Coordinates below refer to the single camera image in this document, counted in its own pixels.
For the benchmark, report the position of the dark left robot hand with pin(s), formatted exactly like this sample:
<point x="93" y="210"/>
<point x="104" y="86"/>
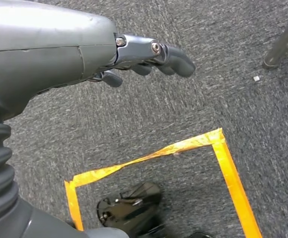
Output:
<point x="47" y="49"/>

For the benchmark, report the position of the stainless steel workbench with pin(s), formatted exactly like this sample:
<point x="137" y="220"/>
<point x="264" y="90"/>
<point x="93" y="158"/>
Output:
<point x="278" y="49"/>

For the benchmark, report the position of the black glossy robot foot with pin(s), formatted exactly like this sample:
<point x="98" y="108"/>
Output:
<point x="199" y="235"/>
<point x="128" y="210"/>

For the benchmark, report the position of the small white floor scrap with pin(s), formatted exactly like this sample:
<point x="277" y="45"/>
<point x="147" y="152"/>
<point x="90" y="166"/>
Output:
<point x="256" y="78"/>

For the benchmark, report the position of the yellow floor tape square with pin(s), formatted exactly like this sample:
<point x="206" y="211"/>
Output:
<point x="233" y="184"/>

